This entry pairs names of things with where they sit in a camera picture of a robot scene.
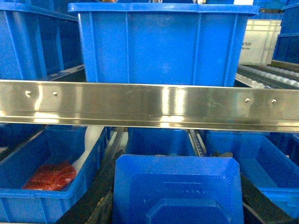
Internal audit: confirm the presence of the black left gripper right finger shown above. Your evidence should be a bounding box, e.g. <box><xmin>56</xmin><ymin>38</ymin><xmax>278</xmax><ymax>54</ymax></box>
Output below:
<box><xmin>210</xmin><ymin>151</ymin><xmax>233</xmax><ymax>158</ymax></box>

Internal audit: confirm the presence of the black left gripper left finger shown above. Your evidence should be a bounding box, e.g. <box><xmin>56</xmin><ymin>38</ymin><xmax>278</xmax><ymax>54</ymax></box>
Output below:
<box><xmin>87</xmin><ymin>191</ymin><xmax>113</xmax><ymax>224</ymax></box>

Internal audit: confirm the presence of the blue plastic tray part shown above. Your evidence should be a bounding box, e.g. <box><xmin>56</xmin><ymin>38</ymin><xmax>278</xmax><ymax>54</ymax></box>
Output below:
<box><xmin>112</xmin><ymin>154</ymin><xmax>244</xmax><ymax>224</ymax></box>

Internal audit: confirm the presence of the blue bin with red parts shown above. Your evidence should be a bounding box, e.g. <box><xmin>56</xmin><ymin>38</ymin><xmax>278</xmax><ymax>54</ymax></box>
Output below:
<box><xmin>0</xmin><ymin>125</ymin><xmax>107</xmax><ymax>224</ymax></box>

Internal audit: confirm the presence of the blue bin lower right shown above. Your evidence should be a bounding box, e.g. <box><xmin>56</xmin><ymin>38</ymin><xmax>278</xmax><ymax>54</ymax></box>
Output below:
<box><xmin>200</xmin><ymin>131</ymin><xmax>299</xmax><ymax>219</ymax></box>

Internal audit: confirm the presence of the steel flow rack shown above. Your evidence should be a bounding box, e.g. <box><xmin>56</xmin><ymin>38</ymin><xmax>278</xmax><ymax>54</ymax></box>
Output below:
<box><xmin>0</xmin><ymin>58</ymin><xmax>299</xmax><ymax>224</ymax></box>

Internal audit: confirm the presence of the blue bin lower middle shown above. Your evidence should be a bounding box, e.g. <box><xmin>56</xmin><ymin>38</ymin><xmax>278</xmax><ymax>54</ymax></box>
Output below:
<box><xmin>125</xmin><ymin>127</ymin><xmax>195</xmax><ymax>156</ymax></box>

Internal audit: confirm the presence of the white plastic crate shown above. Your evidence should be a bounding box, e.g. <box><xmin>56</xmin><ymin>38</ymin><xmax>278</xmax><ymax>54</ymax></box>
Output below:
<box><xmin>239</xmin><ymin>19</ymin><xmax>282</xmax><ymax>65</ymax></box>

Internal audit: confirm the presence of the big blue crate centre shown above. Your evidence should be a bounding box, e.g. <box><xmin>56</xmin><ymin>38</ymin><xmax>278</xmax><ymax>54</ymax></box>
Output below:
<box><xmin>68</xmin><ymin>0</ymin><xmax>259</xmax><ymax>87</ymax></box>

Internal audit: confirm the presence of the blue crate upper left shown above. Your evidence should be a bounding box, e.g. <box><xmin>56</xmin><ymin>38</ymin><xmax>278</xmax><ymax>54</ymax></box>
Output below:
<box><xmin>0</xmin><ymin>1</ymin><xmax>83</xmax><ymax>80</ymax></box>

